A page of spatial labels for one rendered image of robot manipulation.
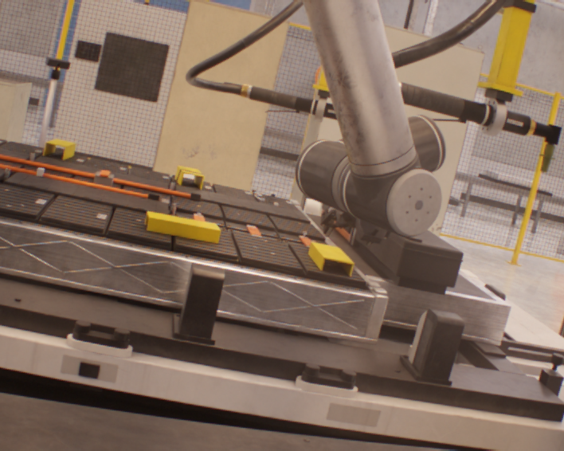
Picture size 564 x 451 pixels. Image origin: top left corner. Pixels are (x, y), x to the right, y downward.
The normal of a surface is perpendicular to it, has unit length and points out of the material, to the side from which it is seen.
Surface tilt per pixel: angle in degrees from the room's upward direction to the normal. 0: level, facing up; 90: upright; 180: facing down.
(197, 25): 90
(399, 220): 95
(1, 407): 0
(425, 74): 90
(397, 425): 90
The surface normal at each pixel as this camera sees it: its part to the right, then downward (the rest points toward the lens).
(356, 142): -0.57, 0.52
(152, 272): 0.12, 0.19
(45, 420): 0.22, -0.96
